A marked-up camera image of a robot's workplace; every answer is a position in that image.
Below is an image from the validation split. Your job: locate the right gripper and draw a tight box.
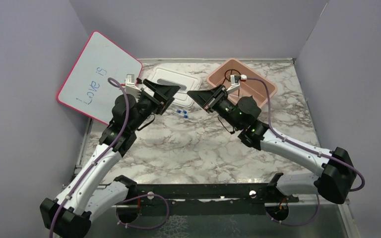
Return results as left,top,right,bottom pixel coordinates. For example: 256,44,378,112
188,84,242,130

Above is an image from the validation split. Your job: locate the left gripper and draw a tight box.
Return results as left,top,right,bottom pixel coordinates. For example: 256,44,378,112
130,79,181,131

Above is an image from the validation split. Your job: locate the black wire tripod stand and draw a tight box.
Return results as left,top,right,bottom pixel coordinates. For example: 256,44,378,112
224,69,241,82

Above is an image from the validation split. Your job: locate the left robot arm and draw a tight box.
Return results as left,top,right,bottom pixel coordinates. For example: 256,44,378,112
40,77,180,238

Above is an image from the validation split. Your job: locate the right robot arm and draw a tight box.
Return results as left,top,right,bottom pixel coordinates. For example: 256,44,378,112
187,86,357,204

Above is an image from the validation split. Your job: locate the white plastic lid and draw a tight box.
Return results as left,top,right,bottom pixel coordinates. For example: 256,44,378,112
147,66,202,109

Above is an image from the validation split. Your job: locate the pink plastic bin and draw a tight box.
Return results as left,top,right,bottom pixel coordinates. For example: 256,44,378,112
206,58,278,107

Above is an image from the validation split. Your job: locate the pink-framed whiteboard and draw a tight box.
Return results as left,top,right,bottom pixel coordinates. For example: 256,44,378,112
57,31,143,124

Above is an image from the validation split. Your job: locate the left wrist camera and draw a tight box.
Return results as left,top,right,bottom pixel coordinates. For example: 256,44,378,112
125,74,141,98

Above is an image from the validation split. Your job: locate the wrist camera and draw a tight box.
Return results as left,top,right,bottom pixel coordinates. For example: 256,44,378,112
226,74,247,95
125,74,141,98

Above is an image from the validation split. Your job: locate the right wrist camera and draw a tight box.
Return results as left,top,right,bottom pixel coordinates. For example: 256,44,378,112
226,74,247,95

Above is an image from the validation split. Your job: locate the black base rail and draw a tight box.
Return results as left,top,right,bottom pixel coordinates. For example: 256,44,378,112
59,182,346,218

